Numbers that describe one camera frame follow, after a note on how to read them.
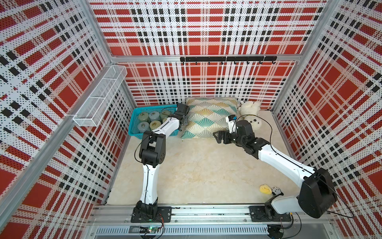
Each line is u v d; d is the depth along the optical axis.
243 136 0.63
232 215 0.75
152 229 0.69
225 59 0.89
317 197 0.41
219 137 0.73
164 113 1.09
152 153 0.59
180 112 0.82
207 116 0.95
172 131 0.71
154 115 1.06
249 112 1.08
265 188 0.80
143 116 1.07
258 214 0.73
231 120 0.72
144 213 0.65
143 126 1.00
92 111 0.81
